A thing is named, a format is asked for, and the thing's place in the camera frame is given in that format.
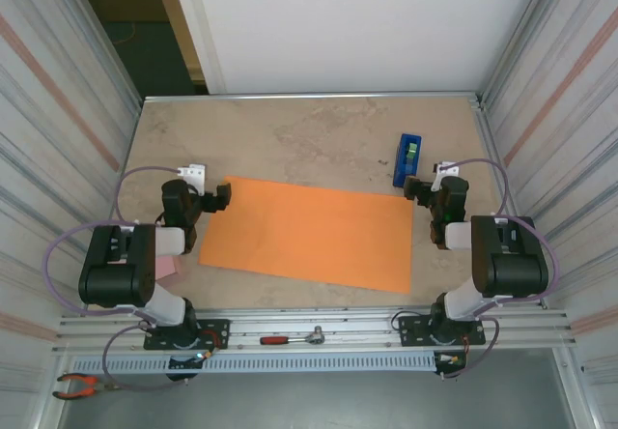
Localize blue tape dispenser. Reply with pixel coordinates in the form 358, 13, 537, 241
392, 132, 423, 189

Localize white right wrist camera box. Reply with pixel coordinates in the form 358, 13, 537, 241
431, 159, 461, 192

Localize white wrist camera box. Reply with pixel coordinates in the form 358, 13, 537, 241
174, 163, 208, 193
431, 159, 461, 192

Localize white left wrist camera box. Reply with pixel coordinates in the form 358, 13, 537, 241
174, 163, 208, 193

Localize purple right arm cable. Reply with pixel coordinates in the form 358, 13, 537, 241
436, 157, 560, 380

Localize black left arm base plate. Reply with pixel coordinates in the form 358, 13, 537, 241
143, 318, 231, 352

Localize striped translucent enclosure panel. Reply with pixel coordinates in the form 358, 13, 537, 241
0, 0, 145, 429
475, 0, 618, 429

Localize aluminium table edge rail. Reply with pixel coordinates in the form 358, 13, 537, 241
142, 91, 484, 107

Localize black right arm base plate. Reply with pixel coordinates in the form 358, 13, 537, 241
398, 313, 487, 348

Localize aluminium mounting rail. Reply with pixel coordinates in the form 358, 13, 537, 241
52, 306, 578, 353

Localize red-handled ratchet wrench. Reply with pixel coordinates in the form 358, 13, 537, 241
259, 325, 329, 347

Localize white slotted cable duct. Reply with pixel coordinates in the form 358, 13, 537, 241
70, 351, 438, 375

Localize orange floor cord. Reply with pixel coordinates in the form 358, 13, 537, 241
111, 20, 136, 46

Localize orange-handled pliers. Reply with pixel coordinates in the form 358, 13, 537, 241
51, 373, 123, 400

